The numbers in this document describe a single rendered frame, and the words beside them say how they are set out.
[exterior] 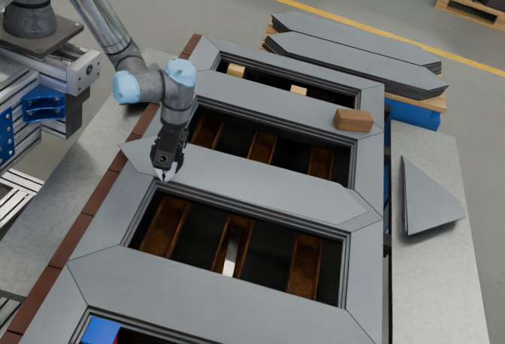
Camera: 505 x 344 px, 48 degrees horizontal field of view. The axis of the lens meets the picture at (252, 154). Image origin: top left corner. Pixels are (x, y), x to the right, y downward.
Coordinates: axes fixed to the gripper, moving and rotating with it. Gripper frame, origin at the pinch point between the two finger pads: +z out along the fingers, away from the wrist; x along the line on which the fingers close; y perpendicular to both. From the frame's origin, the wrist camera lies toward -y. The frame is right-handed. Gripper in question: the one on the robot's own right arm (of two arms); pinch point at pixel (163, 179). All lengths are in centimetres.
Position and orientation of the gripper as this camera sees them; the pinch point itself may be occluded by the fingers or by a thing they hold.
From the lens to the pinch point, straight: 158.4
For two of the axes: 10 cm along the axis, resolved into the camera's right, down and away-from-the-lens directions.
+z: -2.0, 7.6, 6.1
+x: -9.6, -2.7, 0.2
